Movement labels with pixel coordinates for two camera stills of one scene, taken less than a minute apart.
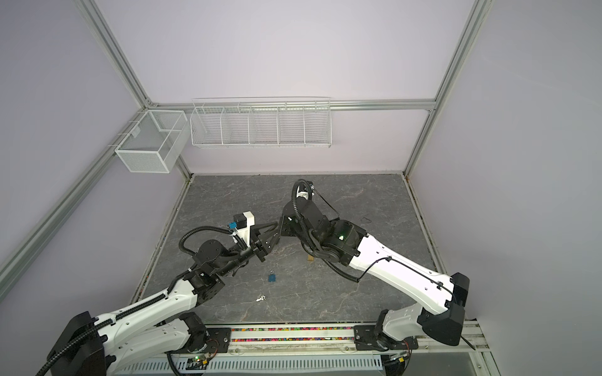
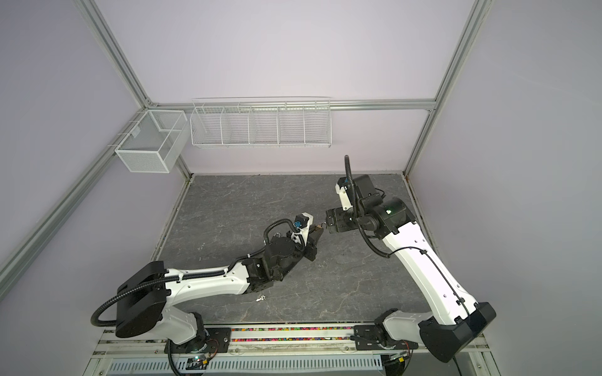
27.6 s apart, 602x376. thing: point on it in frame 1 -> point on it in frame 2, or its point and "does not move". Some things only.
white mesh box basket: x=155 y=142 does not move
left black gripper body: x=257 y=248 -> x=310 y=249
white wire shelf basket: x=266 y=122 does not move
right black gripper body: x=288 y=229 -> x=346 y=221
